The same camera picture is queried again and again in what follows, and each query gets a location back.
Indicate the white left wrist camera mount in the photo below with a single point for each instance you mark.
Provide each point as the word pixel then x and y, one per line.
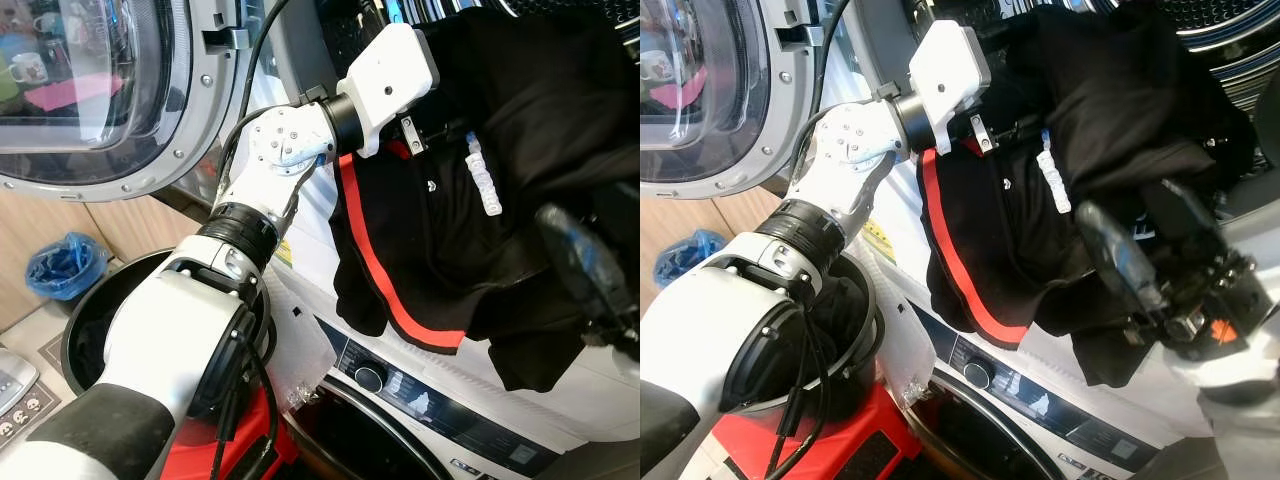
pixel 945 70
pixel 390 70

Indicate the white washer with control panel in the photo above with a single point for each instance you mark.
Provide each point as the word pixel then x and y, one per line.
pixel 440 400
pixel 1050 410

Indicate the grey device with buttons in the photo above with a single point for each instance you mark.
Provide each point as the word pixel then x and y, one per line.
pixel 25 395

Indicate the black clothes pile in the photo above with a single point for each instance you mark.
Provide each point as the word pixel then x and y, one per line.
pixel 845 300

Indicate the pink cloth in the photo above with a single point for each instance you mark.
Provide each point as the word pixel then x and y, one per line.
pixel 680 90

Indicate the round washer control knob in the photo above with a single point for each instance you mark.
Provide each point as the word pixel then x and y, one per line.
pixel 977 373
pixel 370 377

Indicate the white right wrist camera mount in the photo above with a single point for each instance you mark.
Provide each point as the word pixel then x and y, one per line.
pixel 1245 365

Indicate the plain black garment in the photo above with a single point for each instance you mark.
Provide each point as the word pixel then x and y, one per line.
pixel 560 90
pixel 1130 90

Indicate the black garment with red stripe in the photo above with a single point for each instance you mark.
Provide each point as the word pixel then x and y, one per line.
pixel 1000 250
pixel 420 260

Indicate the grey metal door hinge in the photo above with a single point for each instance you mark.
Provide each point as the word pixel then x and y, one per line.
pixel 228 38
pixel 800 36

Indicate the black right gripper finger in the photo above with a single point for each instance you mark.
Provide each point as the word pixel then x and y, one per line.
pixel 575 255
pixel 625 215
pixel 1175 215
pixel 1115 250

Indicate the yellow energy label sticker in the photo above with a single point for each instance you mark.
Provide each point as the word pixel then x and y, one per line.
pixel 880 240
pixel 282 254

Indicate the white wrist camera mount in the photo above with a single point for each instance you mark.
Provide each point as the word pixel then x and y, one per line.
pixel 1245 365
pixel 945 70
pixel 390 70

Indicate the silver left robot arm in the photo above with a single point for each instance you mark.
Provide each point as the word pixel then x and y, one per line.
pixel 700 340
pixel 170 350

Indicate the black round laundry bucket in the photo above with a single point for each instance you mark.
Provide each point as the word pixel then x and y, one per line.
pixel 862 385
pixel 80 300

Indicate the white front-load laundry machine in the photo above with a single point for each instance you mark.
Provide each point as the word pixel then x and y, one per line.
pixel 1165 405
pixel 600 385

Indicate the white crinkled cloth strip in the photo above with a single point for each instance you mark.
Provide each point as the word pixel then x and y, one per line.
pixel 1055 180
pixel 485 180

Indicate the red plastic stool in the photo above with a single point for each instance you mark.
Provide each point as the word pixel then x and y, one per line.
pixel 870 440
pixel 185 460

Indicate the blue plastic bag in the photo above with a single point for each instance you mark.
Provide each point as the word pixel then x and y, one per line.
pixel 65 268
pixel 690 260

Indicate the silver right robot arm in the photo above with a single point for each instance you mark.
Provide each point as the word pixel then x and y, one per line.
pixel 1245 440

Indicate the round glass machine door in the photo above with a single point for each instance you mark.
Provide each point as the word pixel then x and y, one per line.
pixel 205 130
pixel 780 130

